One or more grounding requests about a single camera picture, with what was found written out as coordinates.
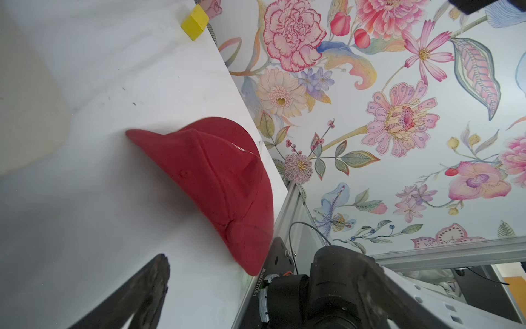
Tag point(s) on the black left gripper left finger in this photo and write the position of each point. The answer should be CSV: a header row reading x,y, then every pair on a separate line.
x,y
137,303

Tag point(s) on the maroon cap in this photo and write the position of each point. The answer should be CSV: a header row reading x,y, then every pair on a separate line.
x,y
217,164

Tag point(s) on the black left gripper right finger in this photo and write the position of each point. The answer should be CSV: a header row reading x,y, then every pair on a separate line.
x,y
380,299

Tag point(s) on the yellow foam block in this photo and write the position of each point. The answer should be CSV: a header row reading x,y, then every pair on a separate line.
x,y
195,23

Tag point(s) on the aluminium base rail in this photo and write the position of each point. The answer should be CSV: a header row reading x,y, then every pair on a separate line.
x,y
279,259

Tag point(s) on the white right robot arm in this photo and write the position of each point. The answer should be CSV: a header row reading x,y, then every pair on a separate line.
x,y
346,289

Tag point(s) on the cream Colorado baseball cap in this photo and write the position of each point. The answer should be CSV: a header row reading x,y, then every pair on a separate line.
x,y
35,120

